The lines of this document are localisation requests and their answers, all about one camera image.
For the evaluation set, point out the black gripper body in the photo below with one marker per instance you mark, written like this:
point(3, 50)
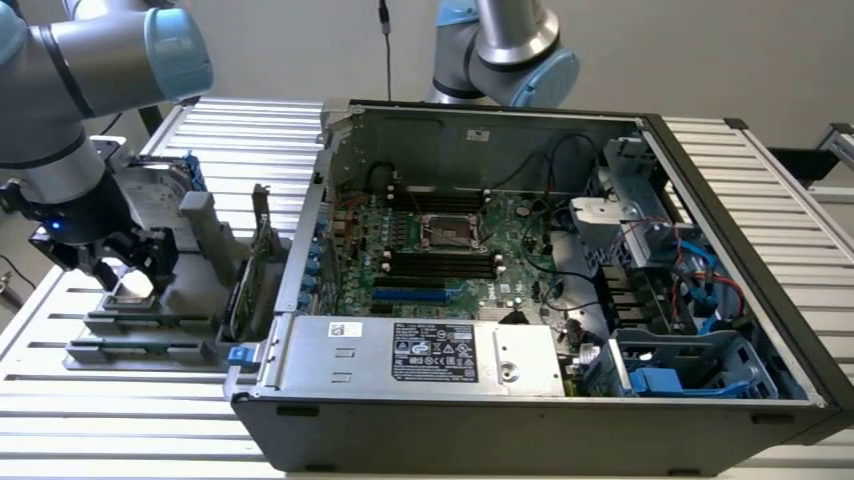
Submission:
point(87, 215)

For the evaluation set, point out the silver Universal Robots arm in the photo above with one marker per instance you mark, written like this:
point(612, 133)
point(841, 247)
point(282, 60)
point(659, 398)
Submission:
point(80, 60)

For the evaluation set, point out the CPU socket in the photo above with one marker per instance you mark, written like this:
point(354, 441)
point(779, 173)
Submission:
point(446, 231)

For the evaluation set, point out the grey parts rack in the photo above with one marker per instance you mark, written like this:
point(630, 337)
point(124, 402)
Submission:
point(200, 260)

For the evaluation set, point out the hard disk drive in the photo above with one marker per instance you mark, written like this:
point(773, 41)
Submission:
point(156, 187)

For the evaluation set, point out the graphics card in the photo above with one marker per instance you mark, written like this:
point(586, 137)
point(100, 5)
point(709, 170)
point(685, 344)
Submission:
point(256, 270)

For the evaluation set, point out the blue case latch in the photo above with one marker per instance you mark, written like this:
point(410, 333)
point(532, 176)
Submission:
point(238, 356)

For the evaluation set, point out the blue expansion slot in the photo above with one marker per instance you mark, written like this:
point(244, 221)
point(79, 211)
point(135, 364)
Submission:
point(408, 296)

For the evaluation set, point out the silver power supply unit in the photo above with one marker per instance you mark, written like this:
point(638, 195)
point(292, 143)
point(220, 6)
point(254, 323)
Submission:
point(414, 355)

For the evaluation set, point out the black RAM slot bank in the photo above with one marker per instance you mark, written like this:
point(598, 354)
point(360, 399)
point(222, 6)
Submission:
point(440, 200)
point(443, 265)

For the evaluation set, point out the green motherboard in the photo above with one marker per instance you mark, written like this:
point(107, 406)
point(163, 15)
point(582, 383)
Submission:
point(507, 240)

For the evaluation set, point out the black open PC case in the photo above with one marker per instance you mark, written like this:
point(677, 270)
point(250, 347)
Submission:
point(500, 430)

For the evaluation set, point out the metal disk bay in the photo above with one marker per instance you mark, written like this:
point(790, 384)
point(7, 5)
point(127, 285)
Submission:
point(634, 200)

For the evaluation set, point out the grey drive cage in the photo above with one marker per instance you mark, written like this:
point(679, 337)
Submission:
point(694, 360)

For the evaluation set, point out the black table corner cap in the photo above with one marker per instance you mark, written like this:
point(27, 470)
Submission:
point(735, 124)

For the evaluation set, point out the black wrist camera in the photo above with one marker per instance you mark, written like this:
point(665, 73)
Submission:
point(13, 197)

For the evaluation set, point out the aluminium frame beside table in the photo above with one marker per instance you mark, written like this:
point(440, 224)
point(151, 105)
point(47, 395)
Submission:
point(827, 155)

